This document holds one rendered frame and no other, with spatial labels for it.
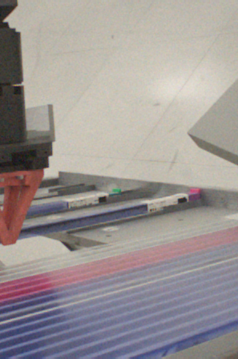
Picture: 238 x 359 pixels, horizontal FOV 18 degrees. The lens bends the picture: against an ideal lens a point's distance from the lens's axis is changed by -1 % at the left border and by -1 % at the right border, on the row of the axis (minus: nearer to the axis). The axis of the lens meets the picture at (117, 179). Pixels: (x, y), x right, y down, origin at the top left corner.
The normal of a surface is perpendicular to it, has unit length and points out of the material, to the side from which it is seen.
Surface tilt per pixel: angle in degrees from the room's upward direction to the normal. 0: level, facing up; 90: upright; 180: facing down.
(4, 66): 84
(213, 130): 0
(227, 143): 0
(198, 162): 0
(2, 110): 79
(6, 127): 83
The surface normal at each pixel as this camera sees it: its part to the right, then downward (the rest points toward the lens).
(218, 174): -0.59, -0.63
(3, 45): 0.55, 0.09
